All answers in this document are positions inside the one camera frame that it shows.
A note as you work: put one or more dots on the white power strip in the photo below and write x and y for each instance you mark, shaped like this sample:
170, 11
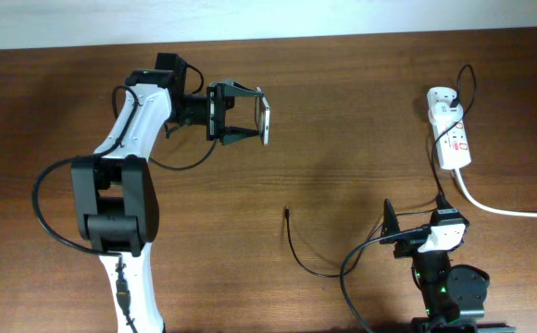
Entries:
452, 145

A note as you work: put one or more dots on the white wall charger adapter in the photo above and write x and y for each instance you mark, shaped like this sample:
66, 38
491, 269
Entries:
443, 113

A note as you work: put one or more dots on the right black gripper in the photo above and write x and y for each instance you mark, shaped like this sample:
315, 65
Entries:
405, 247

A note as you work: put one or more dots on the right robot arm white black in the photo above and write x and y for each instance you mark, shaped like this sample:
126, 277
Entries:
453, 295

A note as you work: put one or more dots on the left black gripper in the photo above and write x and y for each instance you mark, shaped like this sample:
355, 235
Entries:
215, 110

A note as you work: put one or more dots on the black smartphone with lit screen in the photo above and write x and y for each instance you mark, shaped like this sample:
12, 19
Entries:
262, 117

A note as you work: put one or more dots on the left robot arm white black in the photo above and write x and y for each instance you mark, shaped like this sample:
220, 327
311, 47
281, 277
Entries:
115, 198

